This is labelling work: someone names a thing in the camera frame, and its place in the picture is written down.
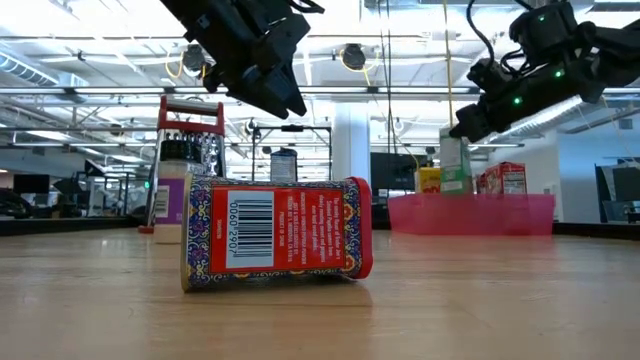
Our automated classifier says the red patterned paprika tin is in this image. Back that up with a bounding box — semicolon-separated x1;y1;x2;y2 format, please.
180;173;375;293

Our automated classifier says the small red cereal box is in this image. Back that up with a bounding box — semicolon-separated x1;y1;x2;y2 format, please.
476;160;528;196

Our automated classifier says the small blue cereal box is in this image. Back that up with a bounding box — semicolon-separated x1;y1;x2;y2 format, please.
269;147;299;183

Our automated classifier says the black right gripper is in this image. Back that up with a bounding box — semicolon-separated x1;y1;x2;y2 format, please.
448;62;571;144

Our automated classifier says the steel box grater red handle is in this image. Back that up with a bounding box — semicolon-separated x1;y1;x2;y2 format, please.
138;94;227;235

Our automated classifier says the black camera rig frame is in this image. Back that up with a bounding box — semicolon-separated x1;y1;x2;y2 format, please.
249;124;334;182

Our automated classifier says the dark partition panel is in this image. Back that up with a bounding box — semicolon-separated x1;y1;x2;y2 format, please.
594;162;640;224

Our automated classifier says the black screen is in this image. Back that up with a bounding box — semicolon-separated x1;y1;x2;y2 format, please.
13;173;51;195
369;151;420;192

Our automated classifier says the pink plastic bin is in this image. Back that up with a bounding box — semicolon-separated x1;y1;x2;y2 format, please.
387;193;557;237

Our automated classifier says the yellow Pops cereal box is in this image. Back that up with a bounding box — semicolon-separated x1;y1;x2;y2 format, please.
417;166;443;195

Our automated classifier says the black aluminium table frame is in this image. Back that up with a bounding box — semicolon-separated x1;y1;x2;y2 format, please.
0;215;640;241

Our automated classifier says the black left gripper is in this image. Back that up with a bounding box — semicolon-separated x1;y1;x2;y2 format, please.
202;0;326;120

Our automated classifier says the spice jar black lid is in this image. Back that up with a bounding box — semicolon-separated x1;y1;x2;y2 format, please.
152;139;211;245

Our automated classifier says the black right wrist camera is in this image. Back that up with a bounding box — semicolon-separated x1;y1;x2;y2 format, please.
466;56;507;94

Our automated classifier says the small green cereal box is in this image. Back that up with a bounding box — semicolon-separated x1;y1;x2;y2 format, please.
438;124;475;196

